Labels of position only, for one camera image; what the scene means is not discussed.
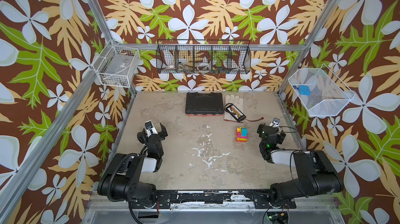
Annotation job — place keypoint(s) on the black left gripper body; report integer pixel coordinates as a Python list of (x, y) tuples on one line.
[(144, 139)]

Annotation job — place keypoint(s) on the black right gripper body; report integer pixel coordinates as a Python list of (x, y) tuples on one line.
[(270, 131)]

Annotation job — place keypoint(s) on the teal wood block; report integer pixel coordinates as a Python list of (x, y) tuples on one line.
[(243, 132)]

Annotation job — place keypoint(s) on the magenta wood block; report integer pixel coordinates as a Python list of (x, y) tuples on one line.
[(239, 136)]

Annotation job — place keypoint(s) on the yellow rectangular wood block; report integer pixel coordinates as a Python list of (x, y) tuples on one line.
[(239, 129)]

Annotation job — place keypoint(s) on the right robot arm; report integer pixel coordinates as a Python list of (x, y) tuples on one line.
[(311, 172)]

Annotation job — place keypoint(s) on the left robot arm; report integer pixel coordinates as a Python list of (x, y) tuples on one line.
[(121, 180)]

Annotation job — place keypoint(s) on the white work glove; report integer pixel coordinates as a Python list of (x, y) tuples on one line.
[(237, 101)]

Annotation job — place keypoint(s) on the black plastic tool case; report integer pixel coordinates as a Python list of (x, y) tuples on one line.
[(204, 104)]

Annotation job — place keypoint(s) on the blue plastic object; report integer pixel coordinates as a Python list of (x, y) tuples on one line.
[(303, 90)]

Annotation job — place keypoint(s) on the white tape roll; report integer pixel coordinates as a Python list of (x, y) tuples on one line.
[(203, 66)]

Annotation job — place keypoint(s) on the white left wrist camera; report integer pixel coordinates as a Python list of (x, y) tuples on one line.
[(150, 129)]

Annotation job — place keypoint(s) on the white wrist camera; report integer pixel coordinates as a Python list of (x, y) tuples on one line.
[(150, 129), (275, 123)]

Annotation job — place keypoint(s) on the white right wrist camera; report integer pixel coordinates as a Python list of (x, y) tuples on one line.
[(275, 123)]

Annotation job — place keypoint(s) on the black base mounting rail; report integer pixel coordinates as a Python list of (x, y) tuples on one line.
[(256, 198)]

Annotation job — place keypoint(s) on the white wire basket right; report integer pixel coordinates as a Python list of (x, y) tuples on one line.
[(329, 93)]

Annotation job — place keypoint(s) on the white wire basket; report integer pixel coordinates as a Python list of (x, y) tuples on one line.
[(116, 65), (329, 93)]

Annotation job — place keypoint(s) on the white wire basket left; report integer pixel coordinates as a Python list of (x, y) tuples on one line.
[(116, 65)]

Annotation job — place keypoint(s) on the black wire basket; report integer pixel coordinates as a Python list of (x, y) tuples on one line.
[(182, 56)]

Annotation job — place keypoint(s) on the aluminium frame post left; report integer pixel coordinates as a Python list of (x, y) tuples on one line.
[(105, 30)]

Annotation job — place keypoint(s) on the aluminium frame post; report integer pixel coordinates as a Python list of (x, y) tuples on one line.
[(105, 30), (326, 11)]

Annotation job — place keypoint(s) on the aluminium frame post right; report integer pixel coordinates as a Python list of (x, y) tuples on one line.
[(326, 11)]

